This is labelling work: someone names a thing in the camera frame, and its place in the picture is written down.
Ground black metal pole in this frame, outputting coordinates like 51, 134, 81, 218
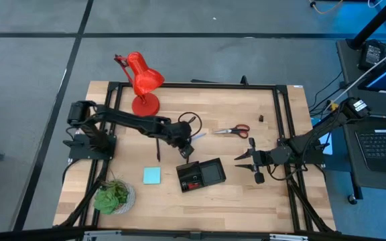
346, 0, 386, 50

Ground square sticky note pad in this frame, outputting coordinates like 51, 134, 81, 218
142, 167, 162, 185

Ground black looped cable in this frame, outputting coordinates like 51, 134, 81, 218
177, 111, 203, 139

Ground black aluminium table frame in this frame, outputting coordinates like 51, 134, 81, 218
54, 81, 336, 235

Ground black scissors red handles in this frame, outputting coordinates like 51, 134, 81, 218
212, 124, 251, 139

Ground black laptop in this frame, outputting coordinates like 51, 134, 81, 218
354, 128, 386, 175

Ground potted green succulent plant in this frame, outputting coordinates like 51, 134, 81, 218
93, 179, 137, 216

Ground red desk lamp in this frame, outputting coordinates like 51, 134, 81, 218
114, 51, 166, 117

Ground black mesh desk organizer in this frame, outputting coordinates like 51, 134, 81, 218
175, 157, 227, 193

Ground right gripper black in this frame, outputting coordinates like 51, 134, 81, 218
235, 137, 277, 185

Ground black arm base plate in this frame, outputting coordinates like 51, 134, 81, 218
279, 142, 326, 165
62, 133, 117, 161

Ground black side desk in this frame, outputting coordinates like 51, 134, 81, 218
335, 38, 386, 205

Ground black power adapter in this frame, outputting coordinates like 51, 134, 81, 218
358, 39, 386, 71

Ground yellow hanging cable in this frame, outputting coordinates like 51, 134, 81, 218
308, 0, 344, 15

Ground white cable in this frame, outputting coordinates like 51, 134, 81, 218
326, 42, 386, 113

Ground black silver rig bar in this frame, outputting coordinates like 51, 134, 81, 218
0, 226, 386, 241

